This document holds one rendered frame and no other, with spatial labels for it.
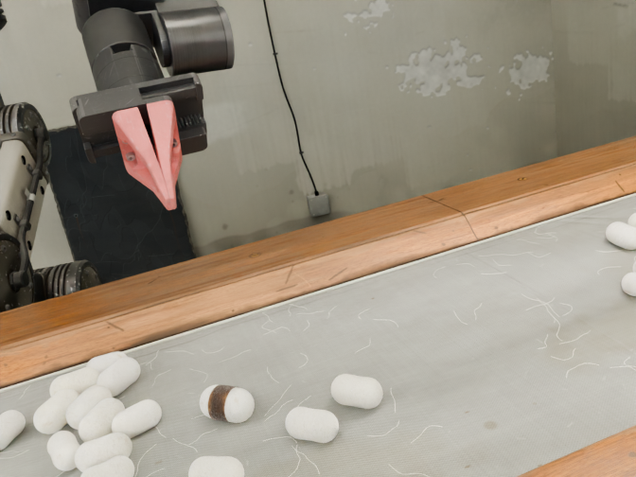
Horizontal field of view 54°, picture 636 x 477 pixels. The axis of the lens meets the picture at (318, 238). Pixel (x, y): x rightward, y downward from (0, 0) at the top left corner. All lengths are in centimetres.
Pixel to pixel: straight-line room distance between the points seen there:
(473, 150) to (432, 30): 53
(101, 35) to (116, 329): 25
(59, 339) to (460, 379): 33
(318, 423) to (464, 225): 32
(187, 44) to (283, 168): 196
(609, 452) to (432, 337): 18
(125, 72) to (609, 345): 41
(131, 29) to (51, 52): 187
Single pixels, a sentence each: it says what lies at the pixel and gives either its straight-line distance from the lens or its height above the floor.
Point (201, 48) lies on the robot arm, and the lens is 59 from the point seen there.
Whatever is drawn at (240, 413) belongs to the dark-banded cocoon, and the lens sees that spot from 41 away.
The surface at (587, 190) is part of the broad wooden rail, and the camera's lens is 72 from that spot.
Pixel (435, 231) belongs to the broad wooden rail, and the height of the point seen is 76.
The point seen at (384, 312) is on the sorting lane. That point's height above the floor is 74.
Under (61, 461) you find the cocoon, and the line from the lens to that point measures 43.
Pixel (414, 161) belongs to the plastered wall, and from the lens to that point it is 268.
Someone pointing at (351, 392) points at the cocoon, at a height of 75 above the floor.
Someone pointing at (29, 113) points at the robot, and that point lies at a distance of 108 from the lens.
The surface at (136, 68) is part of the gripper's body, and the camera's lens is 55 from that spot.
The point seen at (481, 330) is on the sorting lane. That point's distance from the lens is 48.
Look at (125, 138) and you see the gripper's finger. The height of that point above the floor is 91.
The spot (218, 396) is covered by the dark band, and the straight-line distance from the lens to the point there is 42.
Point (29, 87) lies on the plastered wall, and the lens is 248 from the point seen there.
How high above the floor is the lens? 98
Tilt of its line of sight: 20 degrees down
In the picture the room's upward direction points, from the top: 10 degrees counter-clockwise
